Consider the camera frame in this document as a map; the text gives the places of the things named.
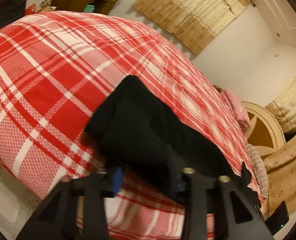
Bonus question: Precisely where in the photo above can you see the pink folded quilt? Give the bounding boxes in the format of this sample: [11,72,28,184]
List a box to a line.
[220,89,250,132]

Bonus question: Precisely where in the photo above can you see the beige patterned window curtain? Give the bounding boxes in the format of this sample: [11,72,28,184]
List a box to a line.
[133,0,250,55]

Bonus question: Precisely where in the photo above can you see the teal box under desk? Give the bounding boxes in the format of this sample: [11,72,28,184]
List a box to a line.
[83,4,95,12]

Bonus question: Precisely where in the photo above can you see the beige brown wooden headboard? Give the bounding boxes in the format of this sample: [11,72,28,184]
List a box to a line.
[242,101,286,158]

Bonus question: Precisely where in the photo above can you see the black pants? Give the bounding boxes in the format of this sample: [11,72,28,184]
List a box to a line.
[85,75,239,202]

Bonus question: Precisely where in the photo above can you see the red bag on floor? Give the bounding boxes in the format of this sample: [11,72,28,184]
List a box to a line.
[25,4,36,15]

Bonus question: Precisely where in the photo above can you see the striped pillow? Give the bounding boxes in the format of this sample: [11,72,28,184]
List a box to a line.
[246,143,269,199]

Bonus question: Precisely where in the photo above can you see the floral bag on floor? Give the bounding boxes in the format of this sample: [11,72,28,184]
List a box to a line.
[36,0,55,13]

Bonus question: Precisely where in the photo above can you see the red white plaid bed cover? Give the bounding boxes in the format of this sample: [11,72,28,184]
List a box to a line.
[0,10,264,240]

